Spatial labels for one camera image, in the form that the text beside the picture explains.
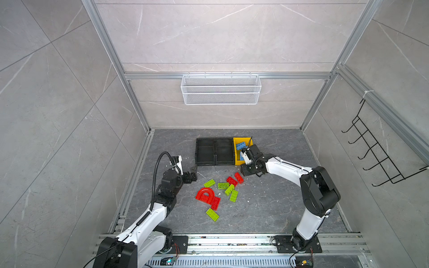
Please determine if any blue lego brick top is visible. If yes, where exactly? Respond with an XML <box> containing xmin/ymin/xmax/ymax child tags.
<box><xmin>236</xmin><ymin>142</ymin><xmax>247</xmax><ymax>150</ymax></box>

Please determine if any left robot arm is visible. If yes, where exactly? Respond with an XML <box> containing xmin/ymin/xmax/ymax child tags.
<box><xmin>84</xmin><ymin>151</ymin><xmax>198</xmax><ymax>268</ymax></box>

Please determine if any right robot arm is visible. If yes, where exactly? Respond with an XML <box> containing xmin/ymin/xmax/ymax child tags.
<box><xmin>240</xmin><ymin>145</ymin><xmax>341</xmax><ymax>251</ymax></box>

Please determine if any red lego brick small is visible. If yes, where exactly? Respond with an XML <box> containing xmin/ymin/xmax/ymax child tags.
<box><xmin>235</xmin><ymin>173</ymin><xmax>244</xmax><ymax>184</ymax></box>

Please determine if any green lego brick left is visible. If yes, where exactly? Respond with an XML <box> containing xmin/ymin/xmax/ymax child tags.
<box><xmin>204</xmin><ymin>179</ymin><xmax>216</xmax><ymax>188</ymax></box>

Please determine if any red arch lego piece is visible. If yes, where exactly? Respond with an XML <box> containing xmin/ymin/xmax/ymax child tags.
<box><xmin>196</xmin><ymin>188</ymin><xmax>215</xmax><ymax>205</ymax></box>

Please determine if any yellow plastic bin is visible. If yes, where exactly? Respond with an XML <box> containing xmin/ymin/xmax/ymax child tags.
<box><xmin>233</xmin><ymin>137</ymin><xmax>253</xmax><ymax>166</ymax></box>

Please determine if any red lego brick large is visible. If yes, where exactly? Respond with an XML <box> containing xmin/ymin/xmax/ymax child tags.
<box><xmin>226</xmin><ymin>176</ymin><xmax>239</xmax><ymax>186</ymax></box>

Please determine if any black divided tray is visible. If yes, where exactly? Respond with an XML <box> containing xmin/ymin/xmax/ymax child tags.
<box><xmin>195</xmin><ymin>137</ymin><xmax>235</xmax><ymax>166</ymax></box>

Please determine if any green lego brick tilted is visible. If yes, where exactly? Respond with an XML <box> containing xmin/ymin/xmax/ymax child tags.
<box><xmin>225</xmin><ymin>184</ymin><xmax>235</xmax><ymax>196</ymax></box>

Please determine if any green lego brick middle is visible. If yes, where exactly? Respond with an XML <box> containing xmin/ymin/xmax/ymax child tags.
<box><xmin>217</xmin><ymin>183</ymin><xmax>230</xmax><ymax>190</ymax></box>

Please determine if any red lego brick near arch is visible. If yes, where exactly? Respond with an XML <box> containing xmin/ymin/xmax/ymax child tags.
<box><xmin>211</xmin><ymin>197</ymin><xmax>221</xmax><ymax>211</ymax></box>

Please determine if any green lego brick lower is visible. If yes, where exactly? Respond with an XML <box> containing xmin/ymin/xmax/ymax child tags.
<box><xmin>230</xmin><ymin>190</ymin><xmax>239</xmax><ymax>203</ymax></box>

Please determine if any green lego brick front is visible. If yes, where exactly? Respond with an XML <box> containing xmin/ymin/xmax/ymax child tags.
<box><xmin>206</xmin><ymin>208</ymin><xmax>220</xmax><ymax>222</ymax></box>

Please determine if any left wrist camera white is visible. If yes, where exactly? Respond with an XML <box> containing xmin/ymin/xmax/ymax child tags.
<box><xmin>172</xmin><ymin>155</ymin><xmax>183</xmax><ymax>175</ymax></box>

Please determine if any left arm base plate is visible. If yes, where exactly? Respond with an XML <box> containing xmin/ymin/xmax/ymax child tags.
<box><xmin>159</xmin><ymin>235</ymin><xmax>189</xmax><ymax>254</ymax></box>

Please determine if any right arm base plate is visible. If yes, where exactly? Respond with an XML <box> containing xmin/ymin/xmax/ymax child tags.
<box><xmin>271</xmin><ymin>235</ymin><xmax>322</xmax><ymax>253</ymax></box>

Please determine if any white wire mesh basket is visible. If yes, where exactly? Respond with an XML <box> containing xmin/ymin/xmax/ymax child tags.
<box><xmin>181</xmin><ymin>74</ymin><xmax>262</xmax><ymax>105</ymax></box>

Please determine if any aluminium rail front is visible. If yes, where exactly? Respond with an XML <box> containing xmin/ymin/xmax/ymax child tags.
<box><xmin>91</xmin><ymin>233</ymin><xmax>373</xmax><ymax>268</ymax></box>

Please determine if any black wire hook rack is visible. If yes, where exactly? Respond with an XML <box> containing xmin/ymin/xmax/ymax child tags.
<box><xmin>341</xmin><ymin>99</ymin><xmax>429</xmax><ymax>187</ymax></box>

